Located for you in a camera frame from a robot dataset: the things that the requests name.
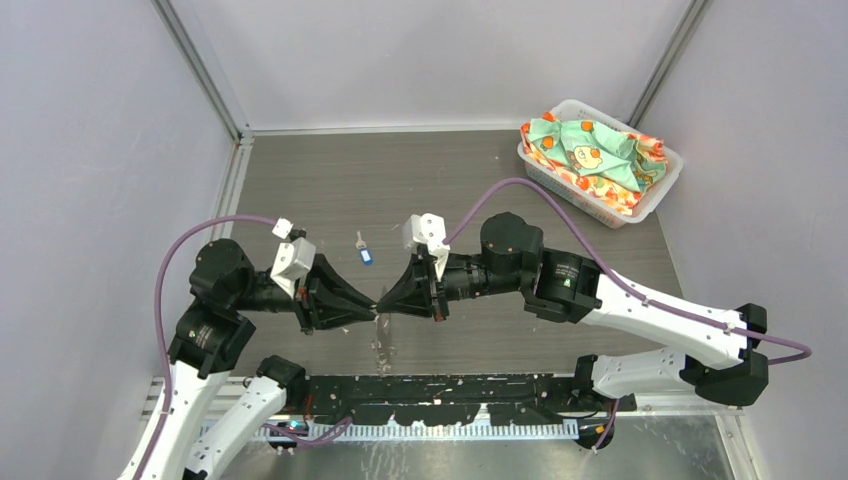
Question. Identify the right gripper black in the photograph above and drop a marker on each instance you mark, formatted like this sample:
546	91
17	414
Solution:
413	295

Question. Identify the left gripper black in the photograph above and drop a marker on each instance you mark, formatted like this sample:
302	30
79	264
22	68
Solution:
313	296

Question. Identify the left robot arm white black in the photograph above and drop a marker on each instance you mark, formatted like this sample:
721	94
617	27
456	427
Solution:
209	339

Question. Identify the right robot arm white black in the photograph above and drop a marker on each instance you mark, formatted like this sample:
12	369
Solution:
710	352

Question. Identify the blue capped key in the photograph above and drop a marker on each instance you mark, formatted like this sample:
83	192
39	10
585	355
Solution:
364	252

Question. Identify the colourful printed cloth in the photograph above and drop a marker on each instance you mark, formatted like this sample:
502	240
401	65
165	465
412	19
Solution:
615	167

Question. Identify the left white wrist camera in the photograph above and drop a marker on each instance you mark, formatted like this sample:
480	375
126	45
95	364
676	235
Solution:
292	262

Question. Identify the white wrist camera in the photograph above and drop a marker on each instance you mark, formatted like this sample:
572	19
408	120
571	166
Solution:
428	230
292	262

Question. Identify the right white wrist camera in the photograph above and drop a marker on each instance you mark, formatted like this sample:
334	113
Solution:
428	230

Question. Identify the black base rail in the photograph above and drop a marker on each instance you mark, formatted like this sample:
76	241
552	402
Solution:
444	400

